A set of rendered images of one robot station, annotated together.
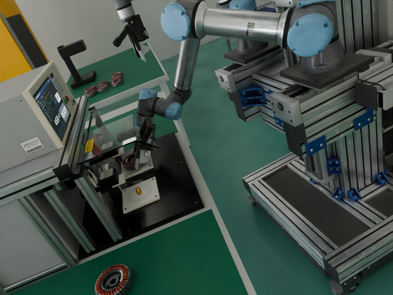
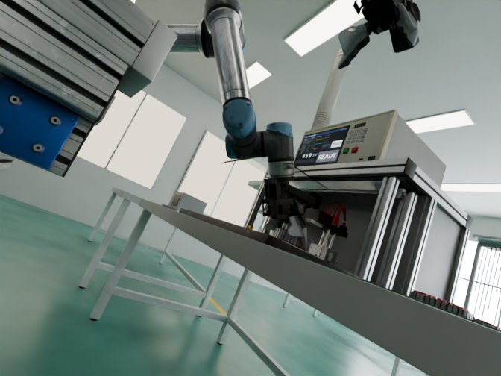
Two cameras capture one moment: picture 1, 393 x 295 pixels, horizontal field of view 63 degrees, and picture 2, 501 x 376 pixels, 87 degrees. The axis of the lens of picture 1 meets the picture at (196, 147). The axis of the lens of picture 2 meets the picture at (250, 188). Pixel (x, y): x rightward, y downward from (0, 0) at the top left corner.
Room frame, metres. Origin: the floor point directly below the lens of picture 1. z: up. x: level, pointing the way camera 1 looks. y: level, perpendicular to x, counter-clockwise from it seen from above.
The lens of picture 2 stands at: (1.96, -0.20, 0.73)
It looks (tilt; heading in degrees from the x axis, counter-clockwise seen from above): 12 degrees up; 155
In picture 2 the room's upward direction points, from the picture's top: 23 degrees clockwise
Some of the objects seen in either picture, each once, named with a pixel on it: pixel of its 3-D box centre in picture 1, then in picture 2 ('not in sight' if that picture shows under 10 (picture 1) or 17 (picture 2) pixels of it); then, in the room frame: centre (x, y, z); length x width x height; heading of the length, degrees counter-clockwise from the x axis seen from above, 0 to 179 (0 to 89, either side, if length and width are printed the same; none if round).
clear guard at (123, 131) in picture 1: (110, 144); (271, 173); (1.06, 0.29, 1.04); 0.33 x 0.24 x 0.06; 93
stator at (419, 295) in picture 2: not in sight; (438, 308); (1.65, 0.47, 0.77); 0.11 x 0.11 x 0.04
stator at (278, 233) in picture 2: (134, 160); (290, 239); (1.32, 0.29, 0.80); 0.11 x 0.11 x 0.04
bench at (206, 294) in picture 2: not in sight; (150, 239); (-1.19, 0.37, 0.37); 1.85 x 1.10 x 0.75; 3
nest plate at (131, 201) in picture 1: (140, 194); not in sight; (1.07, 0.28, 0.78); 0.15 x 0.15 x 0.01; 3
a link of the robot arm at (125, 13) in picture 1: (126, 13); not in sight; (1.62, 0.08, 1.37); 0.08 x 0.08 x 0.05
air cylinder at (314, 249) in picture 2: (106, 173); (321, 255); (1.31, 0.44, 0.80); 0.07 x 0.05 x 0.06; 3
